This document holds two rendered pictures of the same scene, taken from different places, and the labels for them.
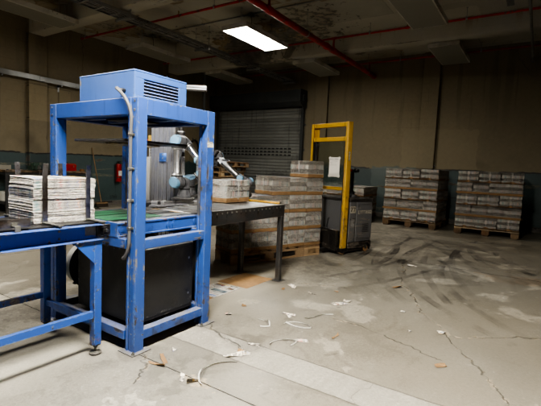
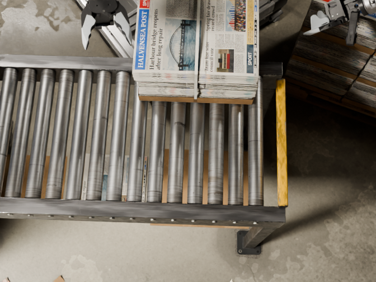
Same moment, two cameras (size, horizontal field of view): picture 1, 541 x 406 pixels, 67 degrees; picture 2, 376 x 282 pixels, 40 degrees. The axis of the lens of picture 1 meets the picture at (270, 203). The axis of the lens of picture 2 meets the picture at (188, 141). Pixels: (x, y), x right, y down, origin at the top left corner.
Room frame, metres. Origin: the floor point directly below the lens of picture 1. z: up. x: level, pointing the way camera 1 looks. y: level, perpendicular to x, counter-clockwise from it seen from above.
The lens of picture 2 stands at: (3.82, -0.20, 2.40)
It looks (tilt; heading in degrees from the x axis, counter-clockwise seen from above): 73 degrees down; 60
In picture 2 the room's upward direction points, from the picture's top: 1 degrees counter-clockwise
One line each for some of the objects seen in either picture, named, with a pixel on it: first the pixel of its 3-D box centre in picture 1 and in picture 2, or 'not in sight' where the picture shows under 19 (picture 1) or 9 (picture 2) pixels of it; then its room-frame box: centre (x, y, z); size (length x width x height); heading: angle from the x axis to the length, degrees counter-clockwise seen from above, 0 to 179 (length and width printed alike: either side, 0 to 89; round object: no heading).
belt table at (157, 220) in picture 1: (131, 219); not in sight; (2.93, 1.01, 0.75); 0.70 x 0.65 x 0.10; 147
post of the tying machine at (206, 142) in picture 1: (204, 219); not in sight; (2.94, 0.48, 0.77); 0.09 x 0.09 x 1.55; 57
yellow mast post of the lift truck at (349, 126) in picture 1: (344, 185); not in sight; (5.65, -1.03, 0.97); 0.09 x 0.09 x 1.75; 37
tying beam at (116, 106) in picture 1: (133, 115); not in sight; (2.93, 1.01, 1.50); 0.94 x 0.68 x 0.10; 57
